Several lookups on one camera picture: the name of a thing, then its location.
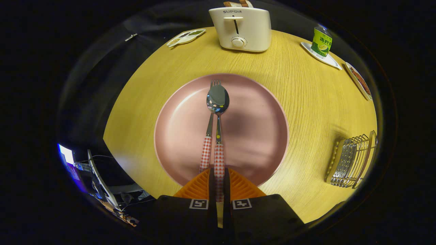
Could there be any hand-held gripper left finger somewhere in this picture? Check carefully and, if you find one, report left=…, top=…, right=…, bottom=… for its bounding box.
left=136, top=168, right=218, bottom=242

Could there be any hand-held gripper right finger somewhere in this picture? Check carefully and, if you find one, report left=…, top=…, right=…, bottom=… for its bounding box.
left=223, top=168, right=305, bottom=244

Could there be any checked handle metal fork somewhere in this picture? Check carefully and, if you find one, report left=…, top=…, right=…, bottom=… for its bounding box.
left=199, top=80, right=222, bottom=174

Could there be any checked handle metal spoon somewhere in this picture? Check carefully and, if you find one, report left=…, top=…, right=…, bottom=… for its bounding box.
left=206, top=85, right=230, bottom=203

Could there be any pink plate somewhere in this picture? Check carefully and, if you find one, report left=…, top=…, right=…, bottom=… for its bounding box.
left=154, top=73, right=290, bottom=187

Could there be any white divided condiment dish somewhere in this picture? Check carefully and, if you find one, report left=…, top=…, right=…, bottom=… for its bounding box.
left=167, top=29, right=206, bottom=47

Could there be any white coaster tray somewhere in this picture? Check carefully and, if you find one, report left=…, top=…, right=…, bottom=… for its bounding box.
left=300, top=42, right=342, bottom=70

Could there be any white toaster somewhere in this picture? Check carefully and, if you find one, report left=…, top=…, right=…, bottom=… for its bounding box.
left=208, top=7, right=272, bottom=52

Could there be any white plate of food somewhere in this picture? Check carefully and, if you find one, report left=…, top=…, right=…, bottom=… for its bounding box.
left=345, top=62, right=373, bottom=101

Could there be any green label drink bottle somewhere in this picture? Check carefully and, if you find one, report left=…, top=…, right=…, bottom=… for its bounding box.
left=311, top=24, right=332, bottom=57

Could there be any metal wire cutlery basket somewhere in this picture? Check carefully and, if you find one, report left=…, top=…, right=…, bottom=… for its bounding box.
left=325, top=130, right=378, bottom=189

